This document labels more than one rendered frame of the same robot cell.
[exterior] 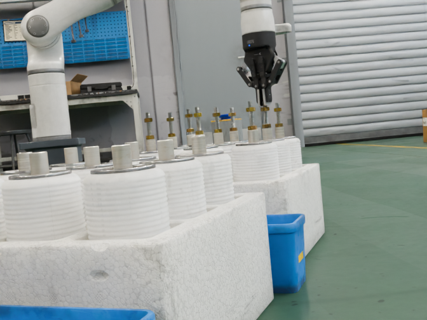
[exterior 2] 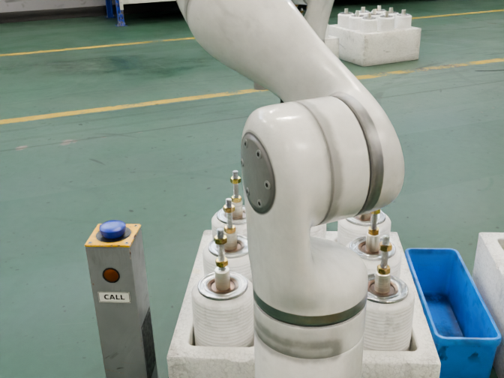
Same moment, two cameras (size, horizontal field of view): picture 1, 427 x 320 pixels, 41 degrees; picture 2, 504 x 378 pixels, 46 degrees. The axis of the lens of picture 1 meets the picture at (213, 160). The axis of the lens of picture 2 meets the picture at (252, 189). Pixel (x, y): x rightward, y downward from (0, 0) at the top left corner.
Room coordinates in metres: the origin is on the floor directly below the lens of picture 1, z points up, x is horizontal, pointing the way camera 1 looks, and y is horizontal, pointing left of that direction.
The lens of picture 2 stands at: (1.64, 0.79, 0.74)
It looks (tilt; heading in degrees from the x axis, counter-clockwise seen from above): 24 degrees down; 254
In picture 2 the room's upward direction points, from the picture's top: 1 degrees counter-clockwise
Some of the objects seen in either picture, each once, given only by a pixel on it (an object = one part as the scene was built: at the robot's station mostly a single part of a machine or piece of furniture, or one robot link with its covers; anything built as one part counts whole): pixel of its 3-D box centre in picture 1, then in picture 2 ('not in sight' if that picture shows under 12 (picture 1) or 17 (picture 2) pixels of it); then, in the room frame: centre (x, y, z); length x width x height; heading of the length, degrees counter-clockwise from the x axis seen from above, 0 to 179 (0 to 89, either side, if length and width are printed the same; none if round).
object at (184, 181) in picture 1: (173, 227); not in sight; (0.77, 0.06, 0.16); 0.10 x 0.10 x 0.18
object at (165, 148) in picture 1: (166, 152); not in sight; (0.77, 0.06, 0.26); 0.02 x 0.02 x 0.03
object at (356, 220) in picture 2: (253, 144); (364, 216); (1.18, -0.09, 0.25); 0.08 x 0.08 x 0.01
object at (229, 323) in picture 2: not in sight; (225, 334); (1.48, 0.05, 0.16); 0.10 x 0.10 x 0.18
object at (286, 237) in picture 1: (223, 253); (444, 314); (1.04, 0.00, 0.06); 0.30 x 0.11 x 0.12; 70
